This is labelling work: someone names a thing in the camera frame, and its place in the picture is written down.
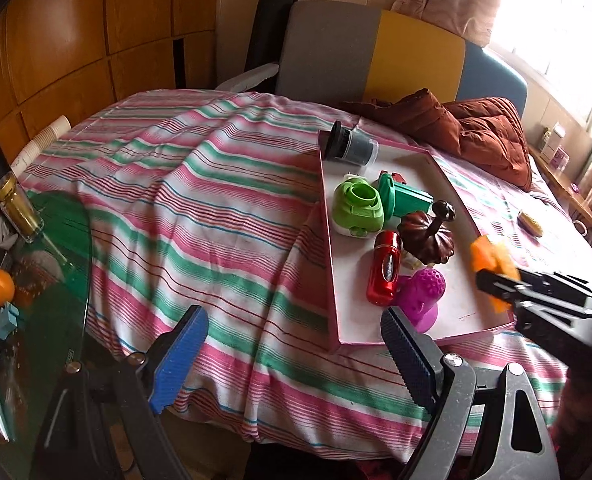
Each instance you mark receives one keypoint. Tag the green and white plastic container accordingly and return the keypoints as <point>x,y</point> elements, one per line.
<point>356,210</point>

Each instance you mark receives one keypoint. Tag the window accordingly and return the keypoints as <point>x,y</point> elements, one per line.
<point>566,20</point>

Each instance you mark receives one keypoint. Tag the small blue box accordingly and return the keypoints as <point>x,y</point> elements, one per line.
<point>6,321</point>

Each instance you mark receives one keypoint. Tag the dark brown pumpkin-shaped lid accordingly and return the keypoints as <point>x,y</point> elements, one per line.
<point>426,237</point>

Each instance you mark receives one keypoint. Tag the red puzzle piece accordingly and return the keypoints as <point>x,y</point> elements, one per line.
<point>399,178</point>

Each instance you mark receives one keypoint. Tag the striped pink green blanket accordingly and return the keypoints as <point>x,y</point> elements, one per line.
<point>200,200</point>

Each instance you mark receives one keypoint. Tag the wooden desk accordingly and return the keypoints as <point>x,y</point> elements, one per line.
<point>566,190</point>

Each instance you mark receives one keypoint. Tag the orange plastic block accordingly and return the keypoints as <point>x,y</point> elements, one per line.
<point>488,255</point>

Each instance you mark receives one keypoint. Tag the red metal flashlight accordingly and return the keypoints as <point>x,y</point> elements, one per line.
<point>383,270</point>

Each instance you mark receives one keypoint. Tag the yellow corn toy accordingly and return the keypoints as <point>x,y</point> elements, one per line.
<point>531,222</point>

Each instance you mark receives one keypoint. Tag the white box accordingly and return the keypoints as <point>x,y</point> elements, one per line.
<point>555,137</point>

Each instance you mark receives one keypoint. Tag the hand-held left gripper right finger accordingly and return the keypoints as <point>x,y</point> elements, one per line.
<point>411,355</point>

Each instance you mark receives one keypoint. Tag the black lidded jar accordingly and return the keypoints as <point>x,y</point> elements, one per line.
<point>351,145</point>

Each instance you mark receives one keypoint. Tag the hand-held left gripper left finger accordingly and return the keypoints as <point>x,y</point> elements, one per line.
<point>180,355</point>

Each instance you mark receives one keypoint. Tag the brown quilted jacket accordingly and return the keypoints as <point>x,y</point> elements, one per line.
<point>481,135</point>

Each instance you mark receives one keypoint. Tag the black rolled mat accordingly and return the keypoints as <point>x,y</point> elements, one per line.
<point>271,25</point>

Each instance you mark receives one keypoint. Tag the purple plastic toy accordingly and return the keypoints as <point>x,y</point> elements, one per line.
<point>421,292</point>

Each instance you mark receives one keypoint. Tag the green plastic toy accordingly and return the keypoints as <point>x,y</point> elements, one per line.
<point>406,200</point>

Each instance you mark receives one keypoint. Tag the wooden panelled wardrobe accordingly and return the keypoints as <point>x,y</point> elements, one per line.
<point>85,35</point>

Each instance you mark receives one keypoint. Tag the grey yellow blue padded headboard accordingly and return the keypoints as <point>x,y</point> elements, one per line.
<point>336,50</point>

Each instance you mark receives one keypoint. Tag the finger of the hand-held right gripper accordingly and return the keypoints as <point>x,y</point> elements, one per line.
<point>556,295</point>

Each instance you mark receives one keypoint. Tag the purple box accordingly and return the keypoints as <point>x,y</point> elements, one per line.
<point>560,159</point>

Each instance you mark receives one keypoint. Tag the glass jar with yellow contents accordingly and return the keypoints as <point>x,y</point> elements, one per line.
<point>18,210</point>

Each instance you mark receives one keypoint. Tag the green glass table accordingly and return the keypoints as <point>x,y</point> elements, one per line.
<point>55,285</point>

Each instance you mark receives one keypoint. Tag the stack of paper cups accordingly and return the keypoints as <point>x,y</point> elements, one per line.
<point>43,142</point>

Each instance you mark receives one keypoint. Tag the white tray with pink rim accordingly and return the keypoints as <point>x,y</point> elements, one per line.
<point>461,280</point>

